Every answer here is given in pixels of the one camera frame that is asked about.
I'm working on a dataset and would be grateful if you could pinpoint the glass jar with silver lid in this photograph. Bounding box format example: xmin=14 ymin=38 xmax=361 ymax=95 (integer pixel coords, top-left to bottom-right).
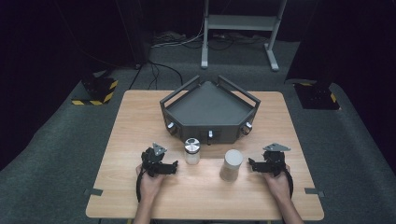
xmin=183 ymin=137 xmax=202 ymax=166

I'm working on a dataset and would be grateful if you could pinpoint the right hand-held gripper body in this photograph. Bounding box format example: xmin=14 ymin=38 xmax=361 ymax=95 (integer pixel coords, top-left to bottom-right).
xmin=262 ymin=142 xmax=291 ymax=177

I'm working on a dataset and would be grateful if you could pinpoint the grey tape piece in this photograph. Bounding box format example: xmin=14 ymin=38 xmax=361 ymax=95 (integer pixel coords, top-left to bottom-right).
xmin=304 ymin=187 xmax=326 ymax=198
xmin=83 ymin=188 xmax=104 ymax=197

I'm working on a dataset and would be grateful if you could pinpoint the person's left hand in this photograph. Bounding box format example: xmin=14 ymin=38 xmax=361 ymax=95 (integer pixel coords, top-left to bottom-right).
xmin=135 ymin=163 xmax=165 ymax=202

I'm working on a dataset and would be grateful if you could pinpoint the dark curtain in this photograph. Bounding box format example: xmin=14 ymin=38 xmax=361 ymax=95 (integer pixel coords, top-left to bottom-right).
xmin=115 ymin=0 xmax=151 ymax=66
xmin=284 ymin=0 xmax=347 ymax=84

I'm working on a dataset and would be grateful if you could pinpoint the dark grey angular tray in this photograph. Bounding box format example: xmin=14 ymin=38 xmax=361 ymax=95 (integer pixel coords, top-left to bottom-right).
xmin=159 ymin=74 xmax=262 ymax=147

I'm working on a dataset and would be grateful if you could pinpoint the white floor cable bundle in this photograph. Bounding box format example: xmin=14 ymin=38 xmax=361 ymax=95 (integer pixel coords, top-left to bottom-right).
xmin=150 ymin=18 xmax=205 ymax=49

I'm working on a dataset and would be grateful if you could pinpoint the black floor cable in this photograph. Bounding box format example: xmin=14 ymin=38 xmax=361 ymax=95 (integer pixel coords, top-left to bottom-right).
xmin=128 ymin=60 xmax=185 ymax=91

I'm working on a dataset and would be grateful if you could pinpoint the person's right hand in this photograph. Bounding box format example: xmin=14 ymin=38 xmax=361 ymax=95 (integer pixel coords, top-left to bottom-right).
xmin=263 ymin=164 xmax=292 ymax=203

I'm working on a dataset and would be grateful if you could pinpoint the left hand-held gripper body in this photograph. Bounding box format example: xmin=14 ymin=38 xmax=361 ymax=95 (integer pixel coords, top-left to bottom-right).
xmin=140 ymin=142 xmax=172 ymax=178

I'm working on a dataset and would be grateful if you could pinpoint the grey metal stand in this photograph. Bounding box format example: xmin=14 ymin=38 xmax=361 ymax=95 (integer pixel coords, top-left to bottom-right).
xmin=200 ymin=0 xmax=289 ymax=73

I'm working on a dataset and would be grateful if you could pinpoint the black base with striped tape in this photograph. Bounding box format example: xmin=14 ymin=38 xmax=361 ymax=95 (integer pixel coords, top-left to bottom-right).
xmin=293 ymin=80 xmax=341 ymax=111
xmin=71 ymin=76 xmax=120 ymax=106

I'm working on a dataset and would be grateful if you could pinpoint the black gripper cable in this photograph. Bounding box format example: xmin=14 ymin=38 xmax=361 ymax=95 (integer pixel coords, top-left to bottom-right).
xmin=135 ymin=169 xmax=148 ymax=203
xmin=284 ymin=167 xmax=294 ymax=200

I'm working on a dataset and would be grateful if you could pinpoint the white cylindrical canister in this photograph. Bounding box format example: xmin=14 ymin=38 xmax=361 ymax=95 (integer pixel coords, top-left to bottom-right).
xmin=219 ymin=148 xmax=245 ymax=183

